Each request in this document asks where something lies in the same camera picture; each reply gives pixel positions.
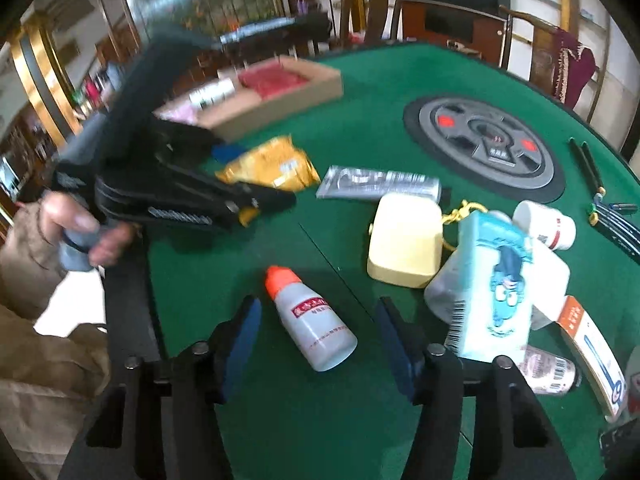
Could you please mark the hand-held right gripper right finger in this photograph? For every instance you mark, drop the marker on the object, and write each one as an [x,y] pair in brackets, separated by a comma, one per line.
[395,350]

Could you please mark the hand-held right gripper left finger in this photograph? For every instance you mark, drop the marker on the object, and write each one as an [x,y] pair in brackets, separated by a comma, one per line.
[242,340]

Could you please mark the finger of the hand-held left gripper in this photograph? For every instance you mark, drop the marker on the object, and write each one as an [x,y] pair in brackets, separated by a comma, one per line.
[260,199]
[227,152]

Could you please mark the yellow snack packet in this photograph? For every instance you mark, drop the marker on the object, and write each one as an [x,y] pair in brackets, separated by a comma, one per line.
[270,165]

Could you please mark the pink transparent pouch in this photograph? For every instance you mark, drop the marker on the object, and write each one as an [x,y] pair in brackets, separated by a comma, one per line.
[177,110]

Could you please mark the white bottle with text label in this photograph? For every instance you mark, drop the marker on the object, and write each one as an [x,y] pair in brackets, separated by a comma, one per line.
[212,94]

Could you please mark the cardboard box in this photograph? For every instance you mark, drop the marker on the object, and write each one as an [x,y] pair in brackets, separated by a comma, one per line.
[280,105]

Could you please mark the white bottle with orange cap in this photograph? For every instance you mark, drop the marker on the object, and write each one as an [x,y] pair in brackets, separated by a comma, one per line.
[315,325]

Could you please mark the red foil packet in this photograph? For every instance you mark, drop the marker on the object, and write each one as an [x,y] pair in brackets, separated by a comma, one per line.
[272,80]

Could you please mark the yellow case with gold clasp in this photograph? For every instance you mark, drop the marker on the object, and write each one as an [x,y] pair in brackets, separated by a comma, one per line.
[405,240]

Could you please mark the teal cartoon tissue pack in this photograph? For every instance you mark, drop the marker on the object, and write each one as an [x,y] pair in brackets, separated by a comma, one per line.
[495,290]

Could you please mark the silver tube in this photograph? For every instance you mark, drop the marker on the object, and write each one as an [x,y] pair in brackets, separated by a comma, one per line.
[380,182]

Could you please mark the small white barcode bottle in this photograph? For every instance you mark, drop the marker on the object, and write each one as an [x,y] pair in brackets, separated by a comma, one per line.
[547,370]

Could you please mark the white plastic bottle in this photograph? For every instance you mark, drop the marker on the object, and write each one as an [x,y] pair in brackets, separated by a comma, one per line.
[550,280]

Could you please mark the white pill bottle red label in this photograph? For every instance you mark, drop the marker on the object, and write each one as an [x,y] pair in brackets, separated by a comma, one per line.
[542,225]

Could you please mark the person's left forearm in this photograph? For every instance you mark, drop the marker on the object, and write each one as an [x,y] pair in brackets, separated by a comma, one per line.
[25,265]

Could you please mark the person's left hand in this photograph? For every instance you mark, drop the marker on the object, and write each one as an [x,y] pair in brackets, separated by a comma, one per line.
[65,215]

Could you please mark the black glass side table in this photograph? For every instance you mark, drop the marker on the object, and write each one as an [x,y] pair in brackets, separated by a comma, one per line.
[280,27]

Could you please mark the person's tan jacket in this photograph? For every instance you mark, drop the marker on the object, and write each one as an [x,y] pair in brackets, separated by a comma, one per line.
[50,385]

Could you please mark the dark wooden armchair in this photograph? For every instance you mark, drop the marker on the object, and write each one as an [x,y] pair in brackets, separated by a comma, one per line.
[372,15]

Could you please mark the white and orange carton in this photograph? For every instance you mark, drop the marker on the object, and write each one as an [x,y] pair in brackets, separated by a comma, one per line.
[595,360]

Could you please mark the round grey table console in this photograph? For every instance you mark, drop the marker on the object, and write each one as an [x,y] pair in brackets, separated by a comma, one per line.
[485,145]

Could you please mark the black stick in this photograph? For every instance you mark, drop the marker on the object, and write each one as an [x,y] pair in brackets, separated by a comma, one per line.
[580,160]
[592,162]

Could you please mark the brown television cabinet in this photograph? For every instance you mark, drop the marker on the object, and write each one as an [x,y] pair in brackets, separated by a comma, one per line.
[490,35]

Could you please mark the wooden chair with cloth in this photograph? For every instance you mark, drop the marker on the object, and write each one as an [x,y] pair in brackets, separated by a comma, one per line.
[542,60]

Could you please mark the maroon fringed cloth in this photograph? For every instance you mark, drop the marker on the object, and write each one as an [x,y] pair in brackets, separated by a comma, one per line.
[575,65]

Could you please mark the gold metal frame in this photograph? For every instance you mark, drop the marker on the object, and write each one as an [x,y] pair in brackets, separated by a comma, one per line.
[37,80]

